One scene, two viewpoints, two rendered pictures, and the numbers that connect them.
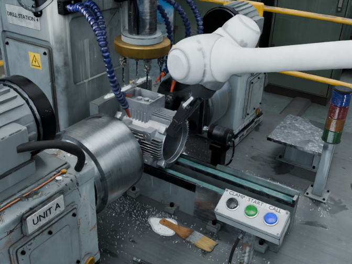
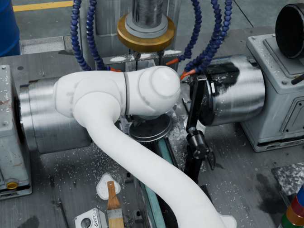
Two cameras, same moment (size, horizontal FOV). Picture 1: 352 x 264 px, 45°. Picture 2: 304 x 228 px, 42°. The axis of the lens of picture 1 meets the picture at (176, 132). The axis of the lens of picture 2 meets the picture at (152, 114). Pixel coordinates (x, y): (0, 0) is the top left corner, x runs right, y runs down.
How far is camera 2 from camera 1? 0.89 m
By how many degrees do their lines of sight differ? 37
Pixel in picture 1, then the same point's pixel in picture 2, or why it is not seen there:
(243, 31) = (146, 90)
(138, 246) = (73, 191)
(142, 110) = not seen: hidden behind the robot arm
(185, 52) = (56, 90)
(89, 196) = (9, 145)
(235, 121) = (263, 132)
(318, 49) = (140, 165)
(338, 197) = not seen: outside the picture
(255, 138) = (290, 156)
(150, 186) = not seen: hidden behind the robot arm
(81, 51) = (110, 9)
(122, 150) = (64, 121)
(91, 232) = (16, 167)
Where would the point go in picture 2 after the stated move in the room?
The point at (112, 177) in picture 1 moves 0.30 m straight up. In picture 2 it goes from (43, 138) to (27, 65)
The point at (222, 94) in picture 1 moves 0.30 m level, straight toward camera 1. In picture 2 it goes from (241, 104) to (175, 144)
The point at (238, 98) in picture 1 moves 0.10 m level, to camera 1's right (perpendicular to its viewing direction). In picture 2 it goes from (271, 112) to (295, 128)
